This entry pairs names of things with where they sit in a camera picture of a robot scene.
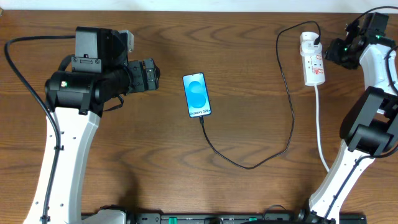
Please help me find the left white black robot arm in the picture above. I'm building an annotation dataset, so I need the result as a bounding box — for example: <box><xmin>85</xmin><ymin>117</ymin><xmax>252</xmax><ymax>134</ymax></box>
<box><xmin>25</xmin><ymin>27</ymin><xmax>160</xmax><ymax>223</ymax></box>

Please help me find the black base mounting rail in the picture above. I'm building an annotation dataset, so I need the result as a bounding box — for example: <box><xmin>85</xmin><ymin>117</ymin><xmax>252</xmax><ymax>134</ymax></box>
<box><xmin>82</xmin><ymin>212</ymin><xmax>367</xmax><ymax>224</ymax></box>

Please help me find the white USB charger plug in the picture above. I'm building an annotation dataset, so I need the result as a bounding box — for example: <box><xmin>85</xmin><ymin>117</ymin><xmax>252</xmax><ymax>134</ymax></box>
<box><xmin>300</xmin><ymin>32</ymin><xmax>320</xmax><ymax>45</ymax></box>

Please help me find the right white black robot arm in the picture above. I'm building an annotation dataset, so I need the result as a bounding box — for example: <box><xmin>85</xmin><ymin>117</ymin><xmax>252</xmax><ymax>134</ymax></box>
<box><xmin>296</xmin><ymin>7</ymin><xmax>397</xmax><ymax>223</ymax></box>

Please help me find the white power strip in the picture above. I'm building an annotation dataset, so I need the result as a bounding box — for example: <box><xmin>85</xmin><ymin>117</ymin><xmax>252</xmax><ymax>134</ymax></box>
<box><xmin>300</xmin><ymin>41</ymin><xmax>325</xmax><ymax>86</ymax></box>

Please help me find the black USB charging cable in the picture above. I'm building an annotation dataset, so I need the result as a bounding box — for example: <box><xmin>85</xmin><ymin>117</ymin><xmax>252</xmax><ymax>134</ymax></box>
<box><xmin>198</xmin><ymin>20</ymin><xmax>322</xmax><ymax>170</ymax></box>

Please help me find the blue screen Galaxy smartphone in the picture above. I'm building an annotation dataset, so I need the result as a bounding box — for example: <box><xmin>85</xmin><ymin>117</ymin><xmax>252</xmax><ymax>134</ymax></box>
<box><xmin>182</xmin><ymin>73</ymin><xmax>211</xmax><ymax>118</ymax></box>

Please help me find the white power strip cord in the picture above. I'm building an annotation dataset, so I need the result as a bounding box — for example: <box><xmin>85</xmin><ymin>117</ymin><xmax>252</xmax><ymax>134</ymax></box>
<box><xmin>314</xmin><ymin>85</ymin><xmax>330</xmax><ymax>172</ymax></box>

